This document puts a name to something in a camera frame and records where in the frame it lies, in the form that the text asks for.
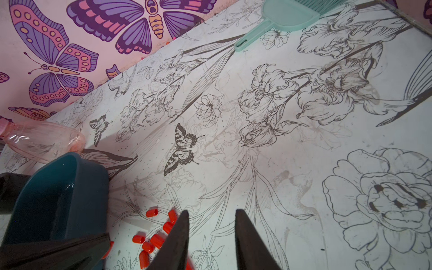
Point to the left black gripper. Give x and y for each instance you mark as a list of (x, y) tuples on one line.
[(83, 253)]

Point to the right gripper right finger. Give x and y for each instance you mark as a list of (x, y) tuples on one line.
[(251, 252)]

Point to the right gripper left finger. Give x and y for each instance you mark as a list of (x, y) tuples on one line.
[(173, 254)]

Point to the teal plastic storage box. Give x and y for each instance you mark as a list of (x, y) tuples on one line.
[(65, 199)]

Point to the pink spray bottle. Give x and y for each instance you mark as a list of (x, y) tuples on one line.
[(41, 141)]

